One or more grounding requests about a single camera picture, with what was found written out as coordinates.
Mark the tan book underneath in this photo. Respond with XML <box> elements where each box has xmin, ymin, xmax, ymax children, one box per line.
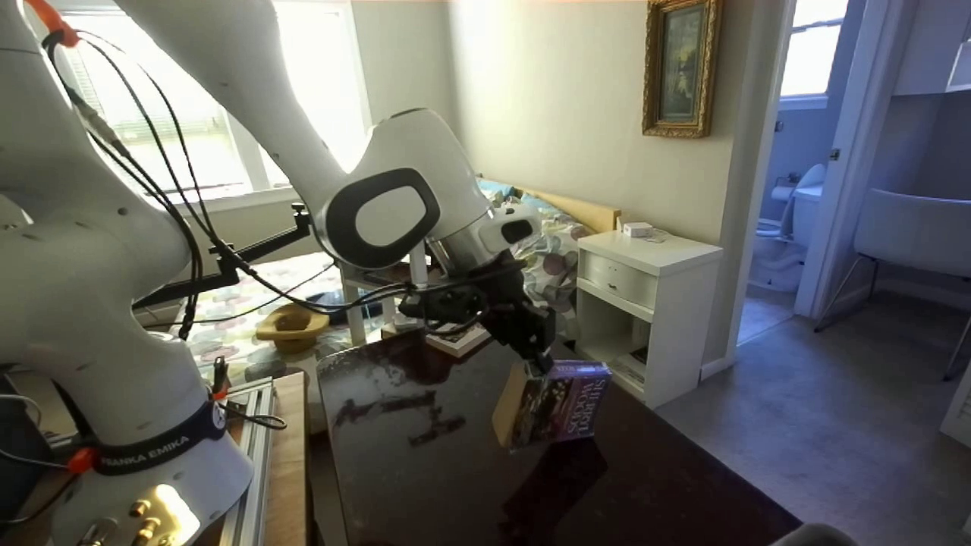
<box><xmin>424</xmin><ymin>325</ymin><xmax>491</xmax><ymax>358</ymax></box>

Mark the white nightstand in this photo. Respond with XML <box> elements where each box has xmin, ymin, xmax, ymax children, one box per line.
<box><xmin>577</xmin><ymin>230</ymin><xmax>721</xmax><ymax>405</ymax></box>

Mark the white toilet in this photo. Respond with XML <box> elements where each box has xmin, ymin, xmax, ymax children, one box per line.
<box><xmin>748</xmin><ymin>164</ymin><xmax>827</xmax><ymax>292</ymax></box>

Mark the small box on nightstand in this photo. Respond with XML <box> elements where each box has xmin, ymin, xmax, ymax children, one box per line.
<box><xmin>618</xmin><ymin>222</ymin><xmax>658</xmax><ymax>238</ymax></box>

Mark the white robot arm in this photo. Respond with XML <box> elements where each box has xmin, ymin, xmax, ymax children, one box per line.
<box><xmin>0</xmin><ymin>0</ymin><xmax>552</xmax><ymax>487</ymax></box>

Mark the gold framed picture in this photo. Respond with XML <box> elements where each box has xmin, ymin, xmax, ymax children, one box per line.
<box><xmin>640</xmin><ymin>0</ymin><xmax>721</xmax><ymax>138</ymax></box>

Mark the robot base with lights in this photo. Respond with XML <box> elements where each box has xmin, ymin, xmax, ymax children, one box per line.
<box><xmin>47</xmin><ymin>435</ymin><xmax>253</xmax><ymax>546</ymax></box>

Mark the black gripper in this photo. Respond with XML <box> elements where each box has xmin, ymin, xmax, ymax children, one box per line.
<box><xmin>400</xmin><ymin>255</ymin><xmax>556</xmax><ymax>376</ymax></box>

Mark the purple paperback book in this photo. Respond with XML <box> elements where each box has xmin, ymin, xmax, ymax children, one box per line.
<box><xmin>491</xmin><ymin>358</ymin><xmax>610</xmax><ymax>449</ymax></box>

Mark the yellow bowl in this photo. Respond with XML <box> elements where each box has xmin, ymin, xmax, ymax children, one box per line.
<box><xmin>254</xmin><ymin>303</ymin><xmax>329</xmax><ymax>354</ymax></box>

